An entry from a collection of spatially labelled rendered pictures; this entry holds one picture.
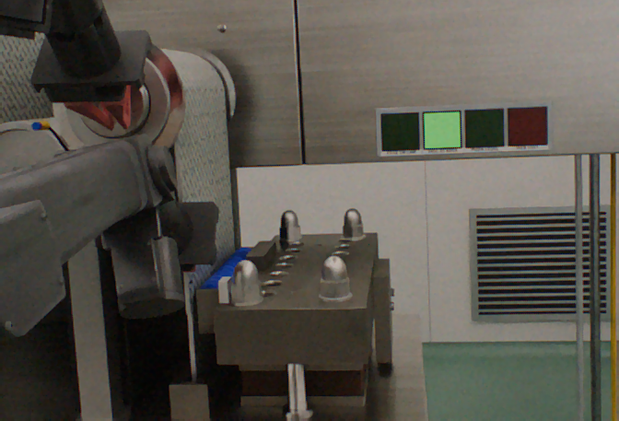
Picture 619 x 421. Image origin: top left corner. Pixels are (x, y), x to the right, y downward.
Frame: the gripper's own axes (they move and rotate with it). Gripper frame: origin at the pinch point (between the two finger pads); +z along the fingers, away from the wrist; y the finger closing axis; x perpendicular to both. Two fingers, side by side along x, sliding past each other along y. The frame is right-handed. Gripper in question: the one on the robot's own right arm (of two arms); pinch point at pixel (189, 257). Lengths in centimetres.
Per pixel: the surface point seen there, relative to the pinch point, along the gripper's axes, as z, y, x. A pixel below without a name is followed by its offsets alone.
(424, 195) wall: 247, 34, 97
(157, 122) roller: -10.0, -1.7, 12.1
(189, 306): 0.7, 0.1, -5.4
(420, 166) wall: 241, 33, 109
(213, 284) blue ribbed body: 1.3, 2.6, -2.8
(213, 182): 7.1, 0.3, 11.7
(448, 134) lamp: 21.0, 30.9, 23.5
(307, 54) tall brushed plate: 15.8, 10.9, 34.7
